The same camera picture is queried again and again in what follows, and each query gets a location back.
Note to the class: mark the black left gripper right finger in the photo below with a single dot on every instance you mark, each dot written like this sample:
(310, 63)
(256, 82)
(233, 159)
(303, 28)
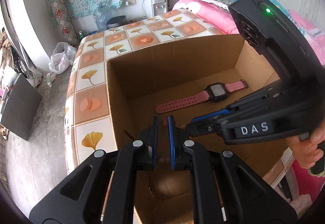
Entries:
(224, 188)

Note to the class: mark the white water dispenser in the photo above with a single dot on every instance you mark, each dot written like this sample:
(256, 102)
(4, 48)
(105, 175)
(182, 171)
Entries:
(155, 7)

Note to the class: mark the patterned long cushion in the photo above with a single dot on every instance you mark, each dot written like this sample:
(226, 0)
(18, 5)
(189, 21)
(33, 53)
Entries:
(62, 17)

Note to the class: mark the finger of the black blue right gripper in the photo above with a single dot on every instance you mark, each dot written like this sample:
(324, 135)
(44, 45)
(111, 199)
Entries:
(205, 124)

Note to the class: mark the pink blanket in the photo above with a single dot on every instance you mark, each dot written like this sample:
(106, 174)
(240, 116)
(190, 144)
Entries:
(292, 105)

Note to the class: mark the pink strap smart watch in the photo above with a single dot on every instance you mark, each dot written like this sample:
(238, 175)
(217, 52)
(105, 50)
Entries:
(214, 92)

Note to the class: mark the white plastic bag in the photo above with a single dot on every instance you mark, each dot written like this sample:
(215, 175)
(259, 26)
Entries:
(62, 57)

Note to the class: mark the black right camera box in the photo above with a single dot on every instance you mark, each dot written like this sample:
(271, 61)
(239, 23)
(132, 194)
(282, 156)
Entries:
(273, 35)

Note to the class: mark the black round bin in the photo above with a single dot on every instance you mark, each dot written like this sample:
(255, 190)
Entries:
(116, 22)

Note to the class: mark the dark grey board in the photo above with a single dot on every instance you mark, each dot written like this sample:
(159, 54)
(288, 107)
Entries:
(19, 107)

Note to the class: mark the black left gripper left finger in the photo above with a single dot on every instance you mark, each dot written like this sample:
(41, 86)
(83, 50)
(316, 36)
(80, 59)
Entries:
(102, 188)

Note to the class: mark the right hand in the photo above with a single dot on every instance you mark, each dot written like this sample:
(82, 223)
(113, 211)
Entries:
(307, 152)

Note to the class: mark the patterned tablecloth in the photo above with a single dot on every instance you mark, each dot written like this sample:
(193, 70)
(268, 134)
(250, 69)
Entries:
(87, 121)

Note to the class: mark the empty clear water jug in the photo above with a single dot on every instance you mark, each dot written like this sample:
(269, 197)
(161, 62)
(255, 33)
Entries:
(101, 16)

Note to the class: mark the brown cardboard box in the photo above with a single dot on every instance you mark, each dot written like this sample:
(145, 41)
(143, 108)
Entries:
(185, 79)

